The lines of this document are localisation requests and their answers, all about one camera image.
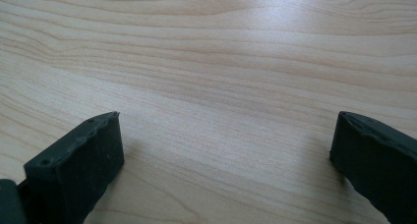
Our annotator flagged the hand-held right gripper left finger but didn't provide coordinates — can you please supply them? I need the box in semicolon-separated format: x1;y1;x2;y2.
17;111;125;224

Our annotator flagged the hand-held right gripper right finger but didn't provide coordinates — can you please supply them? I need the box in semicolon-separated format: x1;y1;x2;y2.
328;111;417;224

